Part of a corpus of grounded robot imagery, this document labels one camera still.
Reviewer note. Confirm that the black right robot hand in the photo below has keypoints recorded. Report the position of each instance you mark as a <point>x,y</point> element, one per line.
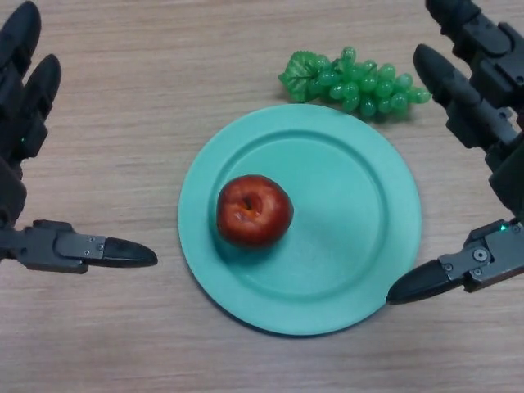
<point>511,184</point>

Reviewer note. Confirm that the green plastic grape bunch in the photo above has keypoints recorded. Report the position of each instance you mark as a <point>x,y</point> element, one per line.
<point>352,88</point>

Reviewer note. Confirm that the red apple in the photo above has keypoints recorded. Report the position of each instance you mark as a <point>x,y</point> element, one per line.
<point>254,213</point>

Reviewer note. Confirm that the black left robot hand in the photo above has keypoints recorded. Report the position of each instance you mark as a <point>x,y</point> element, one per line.
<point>16,123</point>

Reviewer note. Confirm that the green round plate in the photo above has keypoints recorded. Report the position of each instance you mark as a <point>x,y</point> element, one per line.
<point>348,229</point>

